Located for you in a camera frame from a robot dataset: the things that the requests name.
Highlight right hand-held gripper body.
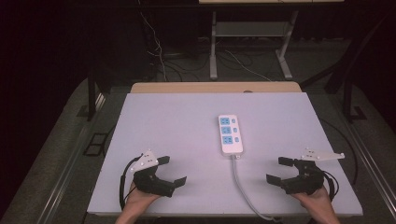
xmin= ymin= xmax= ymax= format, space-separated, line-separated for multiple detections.
xmin=279 ymin=147 xmax=346 ymax=196

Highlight wooden table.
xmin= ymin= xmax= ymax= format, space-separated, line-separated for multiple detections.
xmin=130 ymin=81 xmax=303 ymax=94

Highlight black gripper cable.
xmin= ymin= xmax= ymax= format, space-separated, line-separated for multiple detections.
xmin=321 ymin=170 xmax=340 ymax=203
xmin=119 ymin=156 xmax=142 ymax=211

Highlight grey metal desk frame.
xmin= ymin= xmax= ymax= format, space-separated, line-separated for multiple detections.
xmin=209 ymin=10 xmax=301 ymax=81

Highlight person's left hand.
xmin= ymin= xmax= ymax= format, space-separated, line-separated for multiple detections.
xmin=124 ymin=181 xmax=161 ymax=213

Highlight black floor cable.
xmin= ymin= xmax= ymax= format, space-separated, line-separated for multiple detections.
xmin=319 ymin=117 xmax=360 ymax=185

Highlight aluminium floor rail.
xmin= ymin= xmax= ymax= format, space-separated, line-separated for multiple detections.
xmin=337 ymin=115 xmax=396 ymax=216
xmin=36 ymin=92 xmax=107 ymax=224

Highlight white table board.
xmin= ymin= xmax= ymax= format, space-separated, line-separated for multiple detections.
xmin=87 ymin=91 xmax=364 ymax=217

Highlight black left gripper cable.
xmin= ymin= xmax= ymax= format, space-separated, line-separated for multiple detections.
xmin=119 ymin=156 xmax=142 ymax=211

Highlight white power strip blue sockets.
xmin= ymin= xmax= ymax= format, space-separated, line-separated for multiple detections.
xmin=217 ymin=114 xmax=245 ymax=158

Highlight black metal stand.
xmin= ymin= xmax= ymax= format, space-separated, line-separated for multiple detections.
xmin=76 ymin=60 xmax=110 ymax=123
xmin=341 ymin=74 xmax=368 ymax=124

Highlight grey power strip cable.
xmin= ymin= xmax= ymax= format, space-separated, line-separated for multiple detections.
xmin=230 ymin=154 xmax=283 ymax=224

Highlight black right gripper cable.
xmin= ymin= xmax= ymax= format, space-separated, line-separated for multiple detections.
xmin=321 ymin=170 xmax=340 ymax=203

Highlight person's right hand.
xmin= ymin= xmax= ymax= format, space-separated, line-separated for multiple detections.
xmin=291 ymin=185 xmax=334 ymax=213

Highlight white floor cable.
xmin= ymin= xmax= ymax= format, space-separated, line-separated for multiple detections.
xmin=138 ymin=11 xmax=168 ymax=82
xmin=224 ymin=49 xmax=273 ymax=82

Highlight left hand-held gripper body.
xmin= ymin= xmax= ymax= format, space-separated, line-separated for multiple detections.
xmin=129 ymin=149 xmax=176 ymax=199

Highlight black floor frame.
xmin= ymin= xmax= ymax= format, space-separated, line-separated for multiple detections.
xmin=82 ymin=132 xmax=109 ymax=157

